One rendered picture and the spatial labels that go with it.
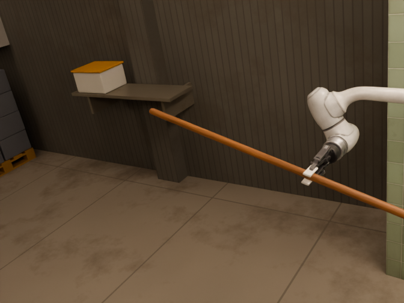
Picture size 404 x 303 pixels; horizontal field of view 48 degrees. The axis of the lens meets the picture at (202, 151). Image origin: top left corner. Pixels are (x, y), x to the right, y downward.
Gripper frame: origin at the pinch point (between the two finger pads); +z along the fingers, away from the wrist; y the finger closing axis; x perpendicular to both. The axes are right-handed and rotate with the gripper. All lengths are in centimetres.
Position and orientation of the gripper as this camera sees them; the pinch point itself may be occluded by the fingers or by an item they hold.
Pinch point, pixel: (309, 175)
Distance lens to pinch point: 173.2
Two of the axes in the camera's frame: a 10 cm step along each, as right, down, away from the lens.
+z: -6.0, 4.3, -6.8
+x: -8.0, -3.5, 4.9
